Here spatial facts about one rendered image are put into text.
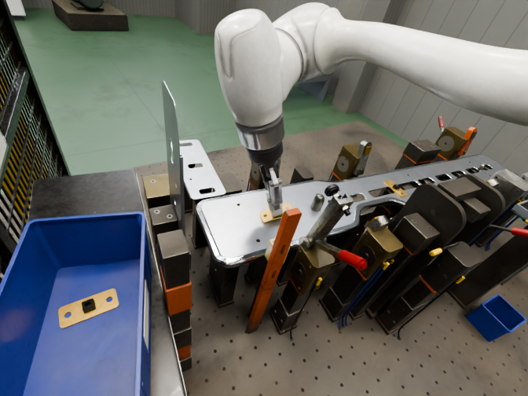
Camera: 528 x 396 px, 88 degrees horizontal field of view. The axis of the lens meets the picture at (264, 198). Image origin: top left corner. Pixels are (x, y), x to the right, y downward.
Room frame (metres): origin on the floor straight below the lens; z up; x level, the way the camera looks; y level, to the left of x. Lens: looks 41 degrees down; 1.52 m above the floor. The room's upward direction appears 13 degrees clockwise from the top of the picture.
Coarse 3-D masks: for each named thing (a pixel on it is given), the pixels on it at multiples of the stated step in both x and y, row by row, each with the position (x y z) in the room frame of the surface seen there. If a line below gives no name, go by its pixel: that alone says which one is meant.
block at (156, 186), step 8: (152, 176) 0.50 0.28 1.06; (160, 176) 0.51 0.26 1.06; (144, 184) 0.47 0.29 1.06; (152, 184) 0.48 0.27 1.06; (160, 184) 0.48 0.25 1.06; (168, 184) 0.49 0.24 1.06; (152, 192) 0.45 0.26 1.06; (160, 192) 0.45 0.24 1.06; (168, 192) 0.46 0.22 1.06; (152, 200) 0.43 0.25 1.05; (160, 200) 0.44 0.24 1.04; (168, 200) 0.45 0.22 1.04
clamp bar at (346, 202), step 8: (328, 192) 0.41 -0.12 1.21; (336, 192) 0.42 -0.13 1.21; (336, 200) 0.39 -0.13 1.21; (344, 200) 0.39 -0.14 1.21; (352, 200) 0.40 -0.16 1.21; (328, 208) 0.39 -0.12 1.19; (336, 208) 0.38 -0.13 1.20; (344, 208) 0.38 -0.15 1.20; (320, 216) 0.40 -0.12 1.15; (328, 216) 0.39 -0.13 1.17; (336, 216) 0.39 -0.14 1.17; (320, 224) 0.39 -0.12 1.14; (328, 224) 0.39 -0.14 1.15; (312, 232) 0.40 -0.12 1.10; (320, 232) 0.39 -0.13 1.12; (328, 232) 0.41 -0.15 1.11; (312, 240) 0.40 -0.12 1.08
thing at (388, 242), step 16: (368, 240) 0.47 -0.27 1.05; (384, 240) 0.46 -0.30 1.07; (368, 256) 0.45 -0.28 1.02; (384, 256) 0.43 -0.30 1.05; (352, 272) 0.47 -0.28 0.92; (368, 272) 0.43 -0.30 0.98; (336, 288) 0.47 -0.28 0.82; (352, 288) 0.44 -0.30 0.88; (368, 288) 0.45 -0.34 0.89; (336, 304) 0.45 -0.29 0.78; (352, 304) 0.44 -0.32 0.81; (336, 320) 0.43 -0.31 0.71
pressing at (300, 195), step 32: (448, 160) 1.11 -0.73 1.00; (480, 160) 1.18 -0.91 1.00; (256, 192) 0.60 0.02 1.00; (288, 192) 0.64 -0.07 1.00; (320, 192) 0.67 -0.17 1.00; (352, 192) 0.71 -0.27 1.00; (224, 224) 0.46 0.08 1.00; (256, 224) 0.48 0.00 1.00; (352, 224) 0.56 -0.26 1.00; (224, 256) 0.36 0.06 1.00; (256, 256) 0.38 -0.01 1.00
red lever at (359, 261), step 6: (318, 240) 0.40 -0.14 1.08; (318, 246) 0.39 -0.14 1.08; (324, 246) 0.38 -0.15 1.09; (330, 246) 0.38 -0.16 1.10; (330, 252) 0.36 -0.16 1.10; (336, 252) 0.35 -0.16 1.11; (342, 252) 0.35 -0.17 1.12; (348, 252) 0.34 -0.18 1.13; (342, 258) 0.34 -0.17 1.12; (348, 258) 0.33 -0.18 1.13; (354, 258) 0.32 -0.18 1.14; (360, 258) 0.32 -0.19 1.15; (348, 264) 0.33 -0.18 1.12; (354, 264) 0.32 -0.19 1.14; (360, 264) 0.31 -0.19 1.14; (366, 264) 0.32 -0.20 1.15
